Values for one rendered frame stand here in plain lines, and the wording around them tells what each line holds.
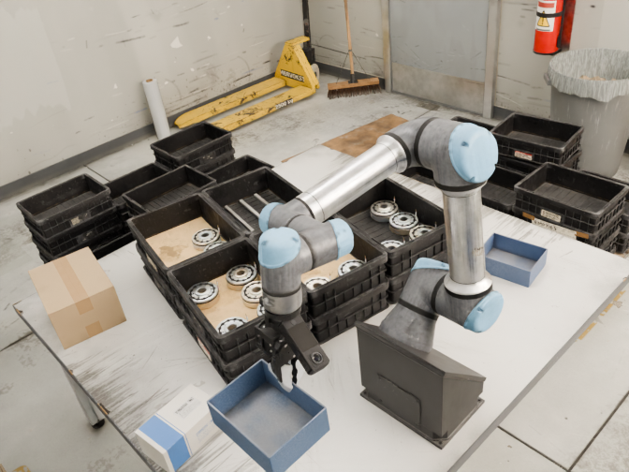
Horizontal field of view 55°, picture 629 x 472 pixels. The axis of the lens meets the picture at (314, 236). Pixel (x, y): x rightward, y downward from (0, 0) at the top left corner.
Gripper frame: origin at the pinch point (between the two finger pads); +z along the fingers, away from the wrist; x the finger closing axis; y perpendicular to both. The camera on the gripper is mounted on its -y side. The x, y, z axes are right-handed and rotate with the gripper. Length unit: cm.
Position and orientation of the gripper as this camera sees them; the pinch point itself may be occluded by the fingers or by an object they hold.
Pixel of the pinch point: (293, 387)
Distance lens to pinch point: 129.5
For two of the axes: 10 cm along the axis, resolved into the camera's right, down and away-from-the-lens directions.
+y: -6.7, -3.6, 6.5
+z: 0.2, 8.6, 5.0
